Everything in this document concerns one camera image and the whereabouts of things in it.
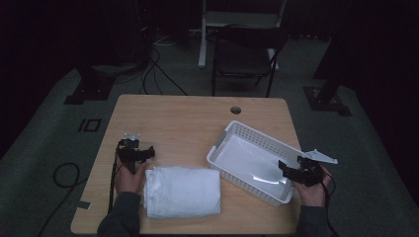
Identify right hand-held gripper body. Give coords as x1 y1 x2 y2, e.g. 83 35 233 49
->
286 148 339 188

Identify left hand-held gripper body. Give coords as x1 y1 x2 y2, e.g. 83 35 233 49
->
117 132 143 176

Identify black stand with base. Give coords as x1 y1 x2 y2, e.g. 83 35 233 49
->
302 0 353 117

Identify black looped floor cable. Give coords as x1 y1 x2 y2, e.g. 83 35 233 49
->
38 162 89 237

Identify right hand-held gripper black cable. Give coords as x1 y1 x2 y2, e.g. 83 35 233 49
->
319 170 340 237

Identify white plastic basket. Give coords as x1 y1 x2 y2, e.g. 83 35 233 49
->
206 119 312 207

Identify white floor cable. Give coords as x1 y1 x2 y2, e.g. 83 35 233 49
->
153 35 181 47

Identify black floor cables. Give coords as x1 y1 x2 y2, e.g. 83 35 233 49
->
139 45 189 97

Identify black stand base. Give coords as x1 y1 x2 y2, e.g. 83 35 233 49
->
63 63 117 106

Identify white towel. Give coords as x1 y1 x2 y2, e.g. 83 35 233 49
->
143 165 222 220

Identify person's left hand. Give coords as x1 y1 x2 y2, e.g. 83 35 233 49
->
114 162 147 196

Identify black folding chair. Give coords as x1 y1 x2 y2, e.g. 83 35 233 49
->
210 24 290 99

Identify left hand-held gripper black cable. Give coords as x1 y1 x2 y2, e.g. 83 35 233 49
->
107 141 122 215

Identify person's right hand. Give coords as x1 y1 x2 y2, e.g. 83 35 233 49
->
293 164 334 207

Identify hand-held gripper black cable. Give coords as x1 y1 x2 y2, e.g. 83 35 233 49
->
107 141 122 215
319 170 340 237

